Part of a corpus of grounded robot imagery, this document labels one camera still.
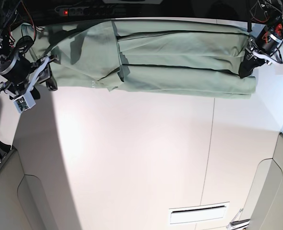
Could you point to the metal clamp stand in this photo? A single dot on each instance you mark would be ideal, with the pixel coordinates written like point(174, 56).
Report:
point(238, 224)

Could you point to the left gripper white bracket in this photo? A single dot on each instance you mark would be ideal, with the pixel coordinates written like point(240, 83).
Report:
point(258, 52)

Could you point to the white table cable slot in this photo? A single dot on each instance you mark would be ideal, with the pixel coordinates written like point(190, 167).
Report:
point(205, 213)

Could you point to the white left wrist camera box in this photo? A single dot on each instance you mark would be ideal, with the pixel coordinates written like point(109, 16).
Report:
point(279, 69)

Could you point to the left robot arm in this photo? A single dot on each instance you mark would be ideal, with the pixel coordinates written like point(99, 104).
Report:
point(270, 14)

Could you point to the white power strip red switch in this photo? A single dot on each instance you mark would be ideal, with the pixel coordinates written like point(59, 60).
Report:
point(86, 11)

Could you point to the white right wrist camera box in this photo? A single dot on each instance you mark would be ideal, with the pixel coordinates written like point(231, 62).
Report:
point(24, 102)

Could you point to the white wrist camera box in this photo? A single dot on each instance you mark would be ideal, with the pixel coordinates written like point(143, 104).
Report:
point(279, 69)
point(24, 102)

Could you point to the beige left side panel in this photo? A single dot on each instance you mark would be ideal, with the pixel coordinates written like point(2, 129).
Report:
point(18, 210)

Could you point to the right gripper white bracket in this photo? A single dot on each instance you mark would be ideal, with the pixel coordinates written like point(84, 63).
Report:
point(22, 76)

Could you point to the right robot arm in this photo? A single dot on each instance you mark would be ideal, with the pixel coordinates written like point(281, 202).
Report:
point(9, 48)

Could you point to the beige right side panel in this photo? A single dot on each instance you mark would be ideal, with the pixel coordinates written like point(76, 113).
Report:
point(264, 205)

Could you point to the green T-shirt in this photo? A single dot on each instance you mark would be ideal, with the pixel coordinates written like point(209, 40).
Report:
point(156, 56)

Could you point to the beige panel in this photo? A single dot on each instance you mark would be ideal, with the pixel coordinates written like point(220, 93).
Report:
point(264, 205)
point(18, 210)

